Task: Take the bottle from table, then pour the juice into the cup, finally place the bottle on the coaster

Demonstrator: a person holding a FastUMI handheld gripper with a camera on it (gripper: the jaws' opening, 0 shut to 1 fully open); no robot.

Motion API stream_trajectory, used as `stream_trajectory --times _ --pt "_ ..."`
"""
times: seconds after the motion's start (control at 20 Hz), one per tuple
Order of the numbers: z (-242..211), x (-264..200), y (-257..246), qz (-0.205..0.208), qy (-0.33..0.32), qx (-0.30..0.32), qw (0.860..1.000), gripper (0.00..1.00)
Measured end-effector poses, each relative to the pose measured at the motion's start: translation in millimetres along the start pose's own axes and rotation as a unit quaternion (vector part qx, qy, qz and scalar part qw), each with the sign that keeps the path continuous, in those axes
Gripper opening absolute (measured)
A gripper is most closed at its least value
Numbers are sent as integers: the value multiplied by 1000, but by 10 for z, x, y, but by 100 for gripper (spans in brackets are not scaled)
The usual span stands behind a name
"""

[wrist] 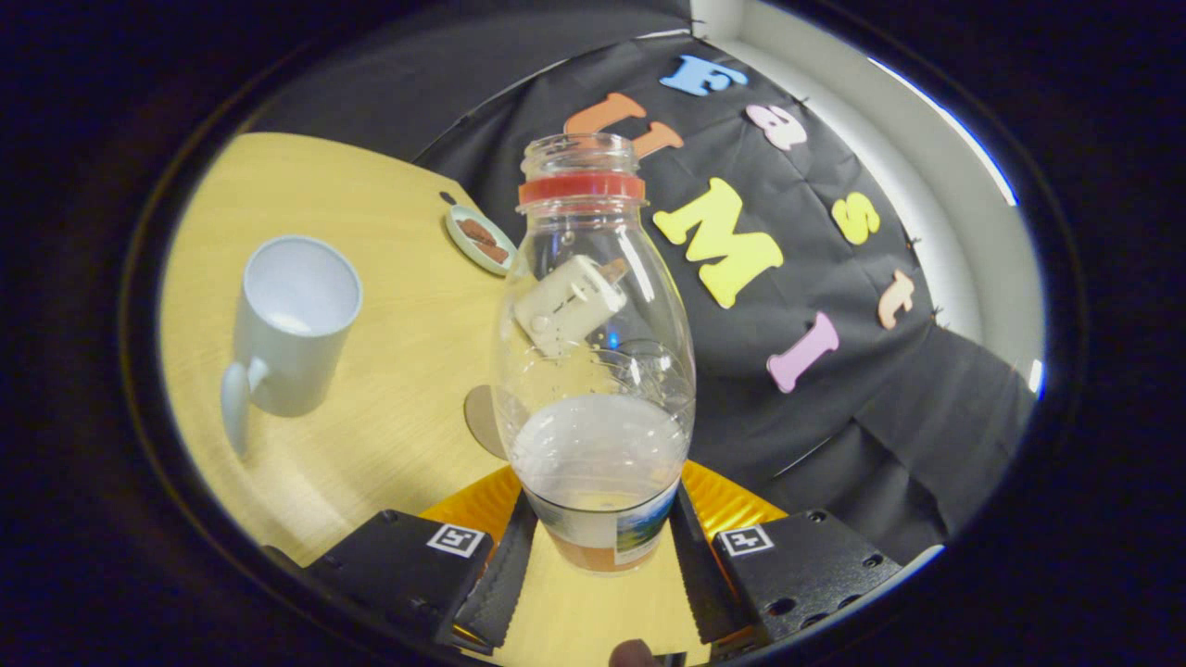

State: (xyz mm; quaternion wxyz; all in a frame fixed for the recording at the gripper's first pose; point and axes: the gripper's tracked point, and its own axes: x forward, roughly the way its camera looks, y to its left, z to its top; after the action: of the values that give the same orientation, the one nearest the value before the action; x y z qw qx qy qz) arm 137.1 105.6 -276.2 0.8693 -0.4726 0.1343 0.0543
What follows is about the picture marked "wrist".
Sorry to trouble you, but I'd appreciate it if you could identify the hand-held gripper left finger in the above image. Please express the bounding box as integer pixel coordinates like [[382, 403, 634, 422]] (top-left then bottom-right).
[[306, 463, 539, 651]]

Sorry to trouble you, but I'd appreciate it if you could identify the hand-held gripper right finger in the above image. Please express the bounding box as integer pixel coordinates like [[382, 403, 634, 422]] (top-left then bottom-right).
[[669, 460, 905, 649]]

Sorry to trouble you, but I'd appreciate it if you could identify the round brown coaster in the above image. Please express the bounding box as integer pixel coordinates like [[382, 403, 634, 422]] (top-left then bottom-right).
[[463, 384, 511, 461]]

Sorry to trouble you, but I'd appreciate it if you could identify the clear plastic juice bottle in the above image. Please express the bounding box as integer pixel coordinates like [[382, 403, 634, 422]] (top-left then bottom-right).
[[489, 132, 698, 577]]

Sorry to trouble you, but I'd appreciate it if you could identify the white cup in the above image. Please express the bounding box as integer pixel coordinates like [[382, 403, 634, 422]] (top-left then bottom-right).
[[221, 235, 364, 460]]

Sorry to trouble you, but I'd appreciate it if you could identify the wooden table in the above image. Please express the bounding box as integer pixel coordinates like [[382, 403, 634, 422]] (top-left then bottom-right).
[[159, 132, 714, 666]]

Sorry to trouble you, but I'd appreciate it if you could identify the white toy toaster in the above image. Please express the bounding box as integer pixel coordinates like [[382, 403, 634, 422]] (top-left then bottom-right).
[[512, 255, 631, 359]]

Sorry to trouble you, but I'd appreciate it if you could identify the round plate with brown food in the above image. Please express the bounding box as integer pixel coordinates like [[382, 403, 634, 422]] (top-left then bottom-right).
[[446, 205, 518, 277]]

